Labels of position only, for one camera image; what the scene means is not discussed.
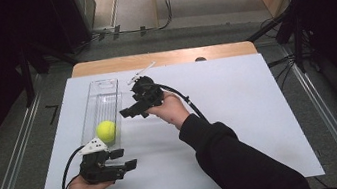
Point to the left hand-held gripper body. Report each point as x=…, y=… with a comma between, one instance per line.
x=99, y=172

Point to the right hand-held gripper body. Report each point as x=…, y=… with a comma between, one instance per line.
x=147, y=92

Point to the yellow tennis ball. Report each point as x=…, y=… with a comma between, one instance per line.
x=106, y=131

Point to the clear plastic tray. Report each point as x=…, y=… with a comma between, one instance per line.
x=100, y=101

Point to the person's right hand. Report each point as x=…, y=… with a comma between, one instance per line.
x=172, y=110

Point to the wooden table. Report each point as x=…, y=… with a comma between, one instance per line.
x=184, y=55

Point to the black stand legs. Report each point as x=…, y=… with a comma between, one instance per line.
x=27, y=78
x=299, y=44

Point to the white board sheet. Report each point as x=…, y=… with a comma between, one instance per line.
x=253, y=112

